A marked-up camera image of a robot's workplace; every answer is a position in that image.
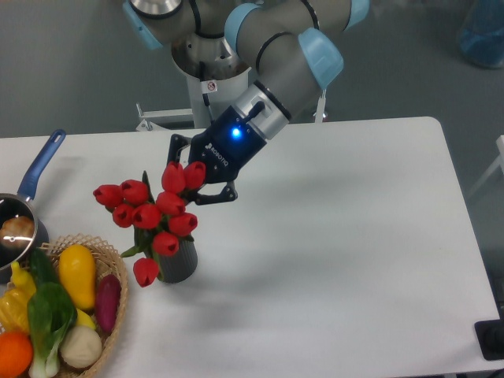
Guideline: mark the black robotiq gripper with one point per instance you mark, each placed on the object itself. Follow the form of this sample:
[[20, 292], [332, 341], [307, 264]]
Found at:
[[224, 148]]

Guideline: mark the red tulip bouquet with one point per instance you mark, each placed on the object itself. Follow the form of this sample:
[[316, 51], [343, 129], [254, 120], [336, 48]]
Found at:
[[159, 222]]

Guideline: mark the dark grey ribbed vase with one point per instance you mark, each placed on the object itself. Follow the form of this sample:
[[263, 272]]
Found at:
[[177, 268]]

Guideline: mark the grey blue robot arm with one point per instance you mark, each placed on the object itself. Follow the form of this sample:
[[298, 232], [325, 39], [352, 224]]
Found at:
[[159, 23]]

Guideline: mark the woven wicker basket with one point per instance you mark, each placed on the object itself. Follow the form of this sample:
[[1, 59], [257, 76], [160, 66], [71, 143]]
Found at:
[[107, 261]]

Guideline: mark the purple eggplant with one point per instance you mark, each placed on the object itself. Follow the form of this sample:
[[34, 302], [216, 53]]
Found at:
[[106, 302]]

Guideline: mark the yellow squash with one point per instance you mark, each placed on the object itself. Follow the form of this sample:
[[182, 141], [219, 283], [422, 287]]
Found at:
[[77, 273]]

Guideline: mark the green cucumber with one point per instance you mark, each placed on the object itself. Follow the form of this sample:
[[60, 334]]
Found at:
[[42, 269]]

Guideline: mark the bread roll in pan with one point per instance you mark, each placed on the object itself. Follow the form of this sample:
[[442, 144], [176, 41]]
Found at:
[[17, 232]]

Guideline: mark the green bok choy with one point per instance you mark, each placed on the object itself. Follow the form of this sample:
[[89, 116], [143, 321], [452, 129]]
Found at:
[[51, 314]]

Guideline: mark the small yellow pepper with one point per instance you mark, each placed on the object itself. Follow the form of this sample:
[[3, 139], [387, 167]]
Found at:
[[22, 279]]

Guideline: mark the white garlic bulb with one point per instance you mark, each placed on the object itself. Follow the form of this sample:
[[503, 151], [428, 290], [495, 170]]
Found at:
[[81, 347]]

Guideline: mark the yellow bell pepper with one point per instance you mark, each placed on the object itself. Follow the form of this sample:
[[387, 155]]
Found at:
[[14, 311]]

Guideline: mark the orange fruit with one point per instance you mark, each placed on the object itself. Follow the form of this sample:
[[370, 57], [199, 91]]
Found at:
[[16, 353]]

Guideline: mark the white chair part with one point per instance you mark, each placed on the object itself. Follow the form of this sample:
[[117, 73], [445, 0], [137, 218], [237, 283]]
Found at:
[[494, 170]]

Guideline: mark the blue plastic bin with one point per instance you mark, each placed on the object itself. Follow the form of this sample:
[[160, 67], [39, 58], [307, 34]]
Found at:
[[480, 39]]

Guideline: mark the black device at table edge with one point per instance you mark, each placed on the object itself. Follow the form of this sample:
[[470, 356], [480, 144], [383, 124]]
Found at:
[[490, 338]]

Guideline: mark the blue handled saucepan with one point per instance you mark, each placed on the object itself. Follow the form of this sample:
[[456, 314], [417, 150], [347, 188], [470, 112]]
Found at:
[[20, 204]]

